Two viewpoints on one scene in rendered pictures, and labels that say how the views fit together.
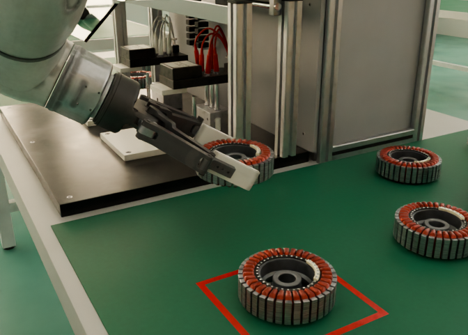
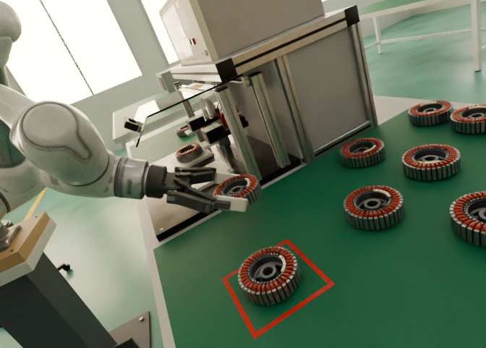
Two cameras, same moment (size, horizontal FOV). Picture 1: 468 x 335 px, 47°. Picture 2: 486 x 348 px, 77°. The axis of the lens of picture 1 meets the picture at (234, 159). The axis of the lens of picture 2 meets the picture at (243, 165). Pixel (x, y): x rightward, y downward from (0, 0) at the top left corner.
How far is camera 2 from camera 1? 24 cm
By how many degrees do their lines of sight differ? 14
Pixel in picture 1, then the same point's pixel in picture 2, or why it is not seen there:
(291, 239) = (281, 232)
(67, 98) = (124, 191)
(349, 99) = (316, 119)
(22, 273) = not seen: hidden behind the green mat
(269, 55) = not seen: hidden behind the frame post
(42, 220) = (150, 246)
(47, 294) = not seen: hidden behind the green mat
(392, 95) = (346, 105)
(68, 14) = (88, 162)
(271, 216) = (273, 215)
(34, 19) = (69, 172)
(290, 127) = (280, 148)
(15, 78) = (90, 192)
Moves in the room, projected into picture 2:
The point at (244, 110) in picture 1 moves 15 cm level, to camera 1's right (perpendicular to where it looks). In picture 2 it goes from (246, 150) to (299, 134)
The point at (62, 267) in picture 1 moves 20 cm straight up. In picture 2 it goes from (155, 279) to (110, 209)
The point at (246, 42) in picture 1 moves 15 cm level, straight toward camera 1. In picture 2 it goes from (233, 111) to (222, 132)
